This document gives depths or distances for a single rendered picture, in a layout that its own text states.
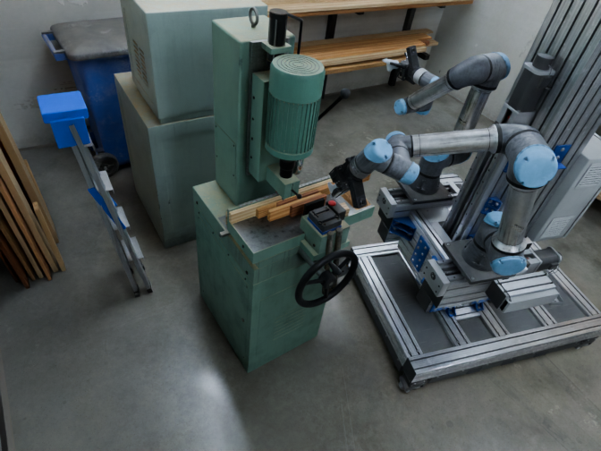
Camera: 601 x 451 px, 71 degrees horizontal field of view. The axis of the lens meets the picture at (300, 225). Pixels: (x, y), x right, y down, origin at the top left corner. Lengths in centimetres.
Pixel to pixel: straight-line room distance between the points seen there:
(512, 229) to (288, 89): 88
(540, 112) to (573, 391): 162
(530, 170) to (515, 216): 20
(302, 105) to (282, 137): 14
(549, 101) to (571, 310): 147
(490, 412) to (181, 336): 164
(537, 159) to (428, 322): 126
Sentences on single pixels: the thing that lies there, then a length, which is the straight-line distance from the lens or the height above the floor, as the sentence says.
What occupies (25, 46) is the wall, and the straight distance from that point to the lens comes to 361.
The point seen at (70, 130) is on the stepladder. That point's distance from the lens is 193.
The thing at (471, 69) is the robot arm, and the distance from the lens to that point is 194.
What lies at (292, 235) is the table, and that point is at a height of 90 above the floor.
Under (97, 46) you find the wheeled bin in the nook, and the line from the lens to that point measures 303.
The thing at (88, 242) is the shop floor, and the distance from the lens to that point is 300.
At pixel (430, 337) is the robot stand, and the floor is 21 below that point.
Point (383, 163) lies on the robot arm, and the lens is 135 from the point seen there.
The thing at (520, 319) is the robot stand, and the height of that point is 21.
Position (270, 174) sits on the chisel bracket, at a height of 105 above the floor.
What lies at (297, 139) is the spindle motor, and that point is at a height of 128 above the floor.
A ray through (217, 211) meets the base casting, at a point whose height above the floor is 80.
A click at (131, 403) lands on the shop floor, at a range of 230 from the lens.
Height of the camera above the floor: 205
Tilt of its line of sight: 43 degrees down
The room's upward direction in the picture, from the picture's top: 9 degrees clockwise
